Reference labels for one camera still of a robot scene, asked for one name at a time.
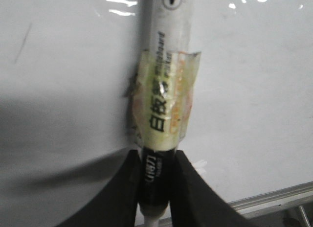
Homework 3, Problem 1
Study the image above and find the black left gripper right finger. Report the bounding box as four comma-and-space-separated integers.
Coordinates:
169, 150, 255, 227

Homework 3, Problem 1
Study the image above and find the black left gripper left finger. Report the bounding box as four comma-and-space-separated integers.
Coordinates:
58, 150, 141, 227

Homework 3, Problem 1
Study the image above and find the white whiteboard marker with tape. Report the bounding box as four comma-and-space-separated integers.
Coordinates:
132, 0, 201, 227

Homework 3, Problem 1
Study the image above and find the whiteboard with aluminium frame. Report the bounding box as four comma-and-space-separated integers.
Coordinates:
0, 0, 313, 227

